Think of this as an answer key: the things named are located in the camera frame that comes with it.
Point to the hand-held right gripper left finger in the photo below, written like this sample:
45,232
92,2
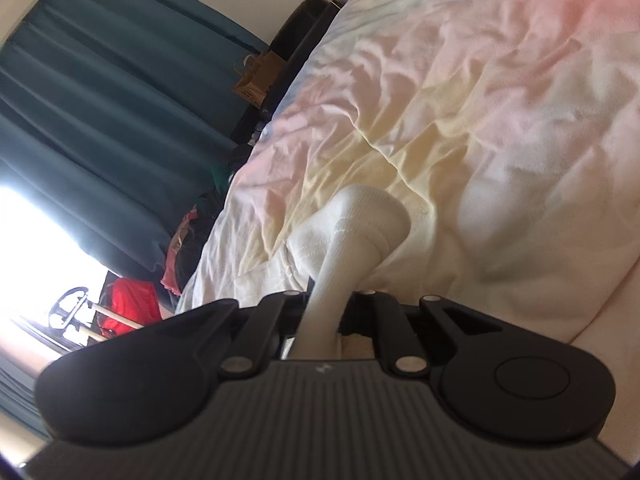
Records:
280,310

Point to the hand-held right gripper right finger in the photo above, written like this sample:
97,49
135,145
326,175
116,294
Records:
372,310

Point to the white ribbed sock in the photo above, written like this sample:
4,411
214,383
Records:
350,240

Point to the pile of dark clothes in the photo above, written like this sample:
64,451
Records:
200,220

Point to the red cloth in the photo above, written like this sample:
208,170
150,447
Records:
132,305

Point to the pale rod rack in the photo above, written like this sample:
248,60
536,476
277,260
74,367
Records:
115,317

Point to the brown paper bag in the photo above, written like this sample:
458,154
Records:
262,77

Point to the pastel tie-dye duvet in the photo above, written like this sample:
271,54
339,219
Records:
500,110

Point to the black headboard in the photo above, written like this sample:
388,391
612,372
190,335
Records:
300,25

